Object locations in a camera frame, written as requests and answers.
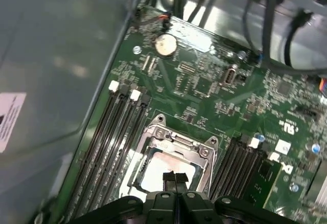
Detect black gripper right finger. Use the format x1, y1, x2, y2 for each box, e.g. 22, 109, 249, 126
176, 172, 295, 224

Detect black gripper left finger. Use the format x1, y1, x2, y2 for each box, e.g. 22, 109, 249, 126
73, 171, 178, 224

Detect metal socket cover frame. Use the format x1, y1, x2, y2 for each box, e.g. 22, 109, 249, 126
127, 137, 214, 196

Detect CPU socket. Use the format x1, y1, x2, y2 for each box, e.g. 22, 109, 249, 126
120, 114, 220, 202

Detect RAM slot black latches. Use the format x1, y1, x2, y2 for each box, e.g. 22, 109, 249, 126
211, 134, 250, 199
79, 85, 130, 207
107, 93, 151, 201

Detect green RAM stick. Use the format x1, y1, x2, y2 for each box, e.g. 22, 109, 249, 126
242, 159, 283, 211

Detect green motherboard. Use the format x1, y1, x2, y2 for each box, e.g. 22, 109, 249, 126
25, 3, 327, 224

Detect internal USB port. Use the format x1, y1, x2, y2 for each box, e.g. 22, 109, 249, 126
224, 66, 238, 85

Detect round coin cell battery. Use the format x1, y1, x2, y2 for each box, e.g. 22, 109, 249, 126
154, 34, 178, 58

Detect white warning sticker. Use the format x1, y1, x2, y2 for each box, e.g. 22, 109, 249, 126
0, 92, 27, 154

